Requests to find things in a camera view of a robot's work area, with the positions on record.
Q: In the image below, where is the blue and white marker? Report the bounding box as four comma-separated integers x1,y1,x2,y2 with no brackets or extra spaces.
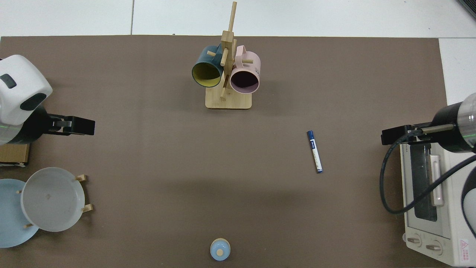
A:
307,130,323,174

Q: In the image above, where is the wooden plate rack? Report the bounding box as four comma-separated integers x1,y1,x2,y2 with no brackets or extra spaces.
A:
17,174,93,229

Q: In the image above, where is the grey plate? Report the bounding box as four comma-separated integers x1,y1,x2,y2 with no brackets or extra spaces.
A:
20,167,86,232

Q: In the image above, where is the light blue plate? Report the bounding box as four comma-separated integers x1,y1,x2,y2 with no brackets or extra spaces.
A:
0,179,39,248

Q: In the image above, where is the pale toaster oven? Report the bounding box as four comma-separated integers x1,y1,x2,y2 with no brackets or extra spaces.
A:
400,143,476,267

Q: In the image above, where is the brown table cloth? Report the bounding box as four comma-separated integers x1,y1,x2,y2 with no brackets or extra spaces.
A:
0,35,448,268

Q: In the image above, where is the dark grey panel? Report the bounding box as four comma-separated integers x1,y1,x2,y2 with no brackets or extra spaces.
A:
457,0,476,20

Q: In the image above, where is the dark teal mug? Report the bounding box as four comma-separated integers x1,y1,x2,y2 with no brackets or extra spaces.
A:
192,44,225,88

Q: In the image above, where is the wooden cup stand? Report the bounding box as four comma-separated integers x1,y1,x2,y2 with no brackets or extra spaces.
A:
205,1,253,110

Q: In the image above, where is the pink mug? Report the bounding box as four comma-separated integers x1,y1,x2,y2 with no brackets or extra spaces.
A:
229,45,261,94

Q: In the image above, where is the small blue round thing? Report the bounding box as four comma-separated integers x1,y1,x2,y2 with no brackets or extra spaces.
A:
210,238,231,261

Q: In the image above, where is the wire basket with wooden floor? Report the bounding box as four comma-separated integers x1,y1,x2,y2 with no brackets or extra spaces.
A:
0,143,30,167

